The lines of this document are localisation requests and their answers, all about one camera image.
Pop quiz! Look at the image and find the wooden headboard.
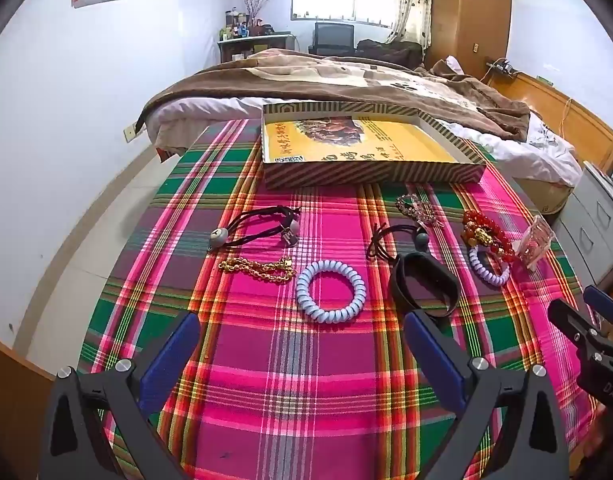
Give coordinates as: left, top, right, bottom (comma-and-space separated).
486, 71, 613, 176

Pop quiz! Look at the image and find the grey drawer cabinet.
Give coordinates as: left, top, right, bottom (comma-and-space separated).
553, 160, 613, 291

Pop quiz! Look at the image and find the gold chain bracelet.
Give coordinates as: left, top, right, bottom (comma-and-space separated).
217, 256, 296, 285

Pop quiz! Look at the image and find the wooden wardrobe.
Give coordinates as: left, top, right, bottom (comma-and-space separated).
429, 0, 513, 81

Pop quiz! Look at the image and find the dark brown bag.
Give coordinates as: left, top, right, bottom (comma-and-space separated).
355, 39, 424, 68

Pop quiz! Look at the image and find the clear packet red item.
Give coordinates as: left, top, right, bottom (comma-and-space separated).
516, 215, 557, 267

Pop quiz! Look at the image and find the pink crystal bead bracelet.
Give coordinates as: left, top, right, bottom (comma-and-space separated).
395, 192, 442, 228

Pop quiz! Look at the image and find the black hair tie grey bead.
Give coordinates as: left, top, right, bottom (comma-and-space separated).
208, 206, 303, 253

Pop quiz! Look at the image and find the striped cardboard tray yellow inside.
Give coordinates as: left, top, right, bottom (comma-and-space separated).
260, 101, 488, 191

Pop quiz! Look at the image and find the small lilac spiral hair tie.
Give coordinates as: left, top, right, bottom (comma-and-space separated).
467, 246, 511, 287

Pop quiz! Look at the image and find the brown wooden furniture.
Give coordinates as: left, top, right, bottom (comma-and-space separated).
0, 332, 54, 480

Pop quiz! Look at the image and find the wide black hair band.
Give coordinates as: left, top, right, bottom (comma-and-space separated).
389, 252, 458, 318

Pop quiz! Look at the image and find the dark wooden desk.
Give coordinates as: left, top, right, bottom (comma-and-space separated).
217, 32, 294, 63

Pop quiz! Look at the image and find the pink green plaid cloth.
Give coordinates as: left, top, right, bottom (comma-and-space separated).
79, 119, 607, 480

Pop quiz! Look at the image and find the patterned curtain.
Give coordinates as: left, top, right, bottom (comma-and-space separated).
386, 0, 433, 51

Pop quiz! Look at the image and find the group of bottles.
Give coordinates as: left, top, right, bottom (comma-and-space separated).
221, 7, 252, 41

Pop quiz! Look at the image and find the red bead bracelet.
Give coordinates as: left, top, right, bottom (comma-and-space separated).
461, 210, 522, 263

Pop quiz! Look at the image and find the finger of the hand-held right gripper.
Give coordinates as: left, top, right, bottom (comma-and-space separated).
583, 285, 613, 330
547, 299, 613, 363

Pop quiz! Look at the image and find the window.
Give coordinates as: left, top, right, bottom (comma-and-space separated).
290, 0, 396, 28

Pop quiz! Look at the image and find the power strip with plugs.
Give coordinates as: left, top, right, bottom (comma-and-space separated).
486, 58, 517, 78

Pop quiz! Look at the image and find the vase of dry branches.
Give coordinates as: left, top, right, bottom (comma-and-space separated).
239, 0, 287, 36

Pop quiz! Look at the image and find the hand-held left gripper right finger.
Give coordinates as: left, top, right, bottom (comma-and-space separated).
403, 310, 572, 480

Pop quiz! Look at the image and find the black hair tie teal bead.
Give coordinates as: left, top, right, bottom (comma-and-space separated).
366, 222, 431, 261

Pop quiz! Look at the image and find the black office chair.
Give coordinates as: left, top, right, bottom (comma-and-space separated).
309, 22, 356, 56

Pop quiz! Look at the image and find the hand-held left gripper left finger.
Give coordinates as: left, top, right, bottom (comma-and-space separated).
39, 311, 202, 480

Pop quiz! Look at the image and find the tan mattress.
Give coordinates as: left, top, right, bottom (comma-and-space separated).
516, 175, 574, 216

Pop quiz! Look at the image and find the large lilac spiral hair tie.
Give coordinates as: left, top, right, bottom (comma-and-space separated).
295, 259, 368, 325

